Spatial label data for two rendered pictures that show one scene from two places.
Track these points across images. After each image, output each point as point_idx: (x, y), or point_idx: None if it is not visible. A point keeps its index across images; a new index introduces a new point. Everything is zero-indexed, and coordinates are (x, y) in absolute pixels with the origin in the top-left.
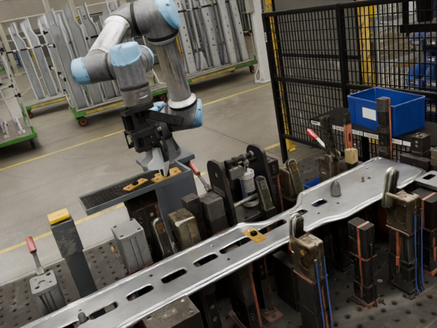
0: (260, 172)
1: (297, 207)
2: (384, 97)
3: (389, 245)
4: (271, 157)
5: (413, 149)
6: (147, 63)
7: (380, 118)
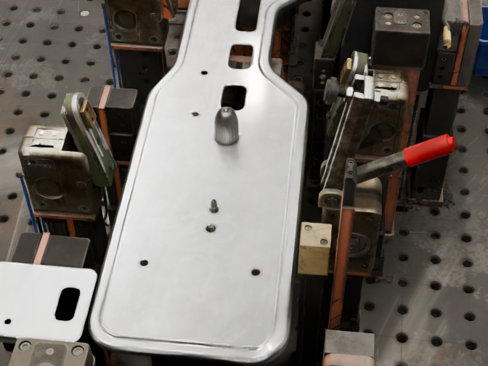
0: None
1: (259, 64)
2: (351, 359)
3: (104, 226)
4: (399, 27)
5: None
6: None
7: None
